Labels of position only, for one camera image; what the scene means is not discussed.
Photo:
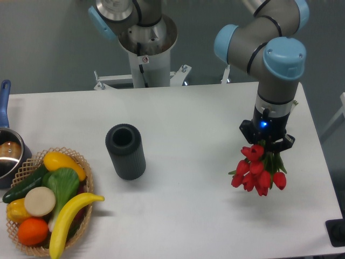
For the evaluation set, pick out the woven wicker basket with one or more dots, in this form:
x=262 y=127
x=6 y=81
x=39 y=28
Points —
x=79 y=224

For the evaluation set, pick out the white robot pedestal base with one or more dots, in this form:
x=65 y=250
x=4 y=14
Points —
x=148 y=50

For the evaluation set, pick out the yellow banana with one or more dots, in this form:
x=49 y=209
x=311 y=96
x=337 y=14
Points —
x=64 y=221

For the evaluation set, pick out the white frame at right edge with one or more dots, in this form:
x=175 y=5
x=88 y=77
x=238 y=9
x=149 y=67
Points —
x=334 y=123

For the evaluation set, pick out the green bok choy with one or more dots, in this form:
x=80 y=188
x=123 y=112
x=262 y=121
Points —
x=64 y=182

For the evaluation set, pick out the orange fruit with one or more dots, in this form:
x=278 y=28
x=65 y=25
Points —
x=32 y=231

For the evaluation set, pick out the black device at table edge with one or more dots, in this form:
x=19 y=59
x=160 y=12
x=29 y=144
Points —
x=335 y=230

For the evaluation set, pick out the yellow lemon squash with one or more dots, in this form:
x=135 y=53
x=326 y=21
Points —
x=56 y=160

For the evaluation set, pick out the yellow bell pepper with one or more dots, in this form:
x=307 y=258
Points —
x=16 y=211

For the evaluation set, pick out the blue handled saucepan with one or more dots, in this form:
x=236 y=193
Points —
x=14 y=151

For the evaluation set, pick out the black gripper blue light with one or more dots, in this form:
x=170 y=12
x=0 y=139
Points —
x=272 y=129

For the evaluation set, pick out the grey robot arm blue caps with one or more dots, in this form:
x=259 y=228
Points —
x=265 y=49

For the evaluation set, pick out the dark green cucumber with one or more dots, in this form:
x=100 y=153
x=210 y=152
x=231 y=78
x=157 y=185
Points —
x=20 y=190

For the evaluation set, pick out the red tulip bouquet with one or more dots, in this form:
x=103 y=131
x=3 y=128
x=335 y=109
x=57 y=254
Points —
x=259 y=170

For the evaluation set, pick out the dark grey ribbed vase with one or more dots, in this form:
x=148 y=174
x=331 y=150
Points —
x=125 y=148

